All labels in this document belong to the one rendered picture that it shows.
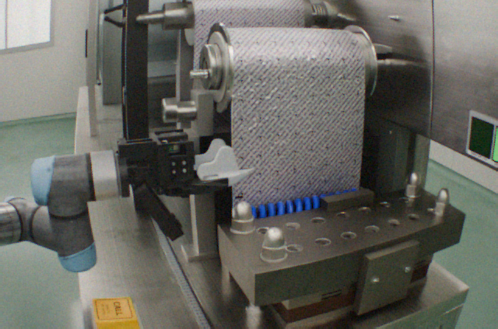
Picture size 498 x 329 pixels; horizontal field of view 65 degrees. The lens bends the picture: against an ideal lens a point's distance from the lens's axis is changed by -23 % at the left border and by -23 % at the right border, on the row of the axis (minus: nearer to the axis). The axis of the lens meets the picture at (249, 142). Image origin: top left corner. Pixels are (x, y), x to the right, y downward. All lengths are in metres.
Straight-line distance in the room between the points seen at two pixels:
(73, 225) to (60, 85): 5.64
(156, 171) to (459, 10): 0.54
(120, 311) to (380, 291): 0.40
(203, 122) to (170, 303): 0.31
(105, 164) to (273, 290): 0.29
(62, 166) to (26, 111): 5.75
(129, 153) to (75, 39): 5.59
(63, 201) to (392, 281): 0.51
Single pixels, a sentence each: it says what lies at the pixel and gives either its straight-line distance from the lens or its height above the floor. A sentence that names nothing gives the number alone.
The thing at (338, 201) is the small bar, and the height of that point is 1.05.
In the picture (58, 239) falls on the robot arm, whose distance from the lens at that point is 0.74.
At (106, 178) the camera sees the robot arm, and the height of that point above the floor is 1.12.
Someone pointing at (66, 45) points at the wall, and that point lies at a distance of 6.26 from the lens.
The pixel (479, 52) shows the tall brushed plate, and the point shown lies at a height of 1.32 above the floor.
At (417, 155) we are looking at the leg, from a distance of 1.13.
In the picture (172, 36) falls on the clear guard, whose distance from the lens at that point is 1.75.
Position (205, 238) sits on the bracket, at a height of 0.94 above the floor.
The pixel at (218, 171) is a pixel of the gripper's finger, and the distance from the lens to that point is 0.73.
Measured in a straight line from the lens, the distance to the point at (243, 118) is 0.74.
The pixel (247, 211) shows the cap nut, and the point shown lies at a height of 1.06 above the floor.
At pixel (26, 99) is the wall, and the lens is 6.41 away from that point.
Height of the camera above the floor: 1.35
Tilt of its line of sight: 17 degrees down
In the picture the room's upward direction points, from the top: straight up
